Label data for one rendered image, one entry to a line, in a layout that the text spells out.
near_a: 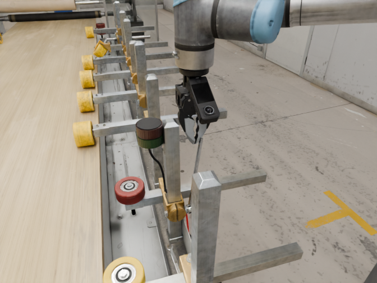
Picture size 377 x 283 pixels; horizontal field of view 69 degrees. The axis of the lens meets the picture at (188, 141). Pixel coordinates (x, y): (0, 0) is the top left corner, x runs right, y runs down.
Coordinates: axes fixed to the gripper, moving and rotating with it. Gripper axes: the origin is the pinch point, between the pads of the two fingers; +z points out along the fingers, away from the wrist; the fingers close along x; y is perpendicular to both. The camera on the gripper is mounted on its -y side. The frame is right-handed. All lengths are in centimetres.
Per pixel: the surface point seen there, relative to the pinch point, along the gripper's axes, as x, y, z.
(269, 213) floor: -68, 47, 101
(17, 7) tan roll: 93, 249, -2
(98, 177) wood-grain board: 27.1, 5.1, 10.6
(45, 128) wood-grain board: 45, 38, 11
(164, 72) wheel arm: -6, 72, 6
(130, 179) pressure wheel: 18.3, 0.9, 10.0
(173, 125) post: 7.5, -6.9, -10.1
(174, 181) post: 7.6, -7.2, 6.4
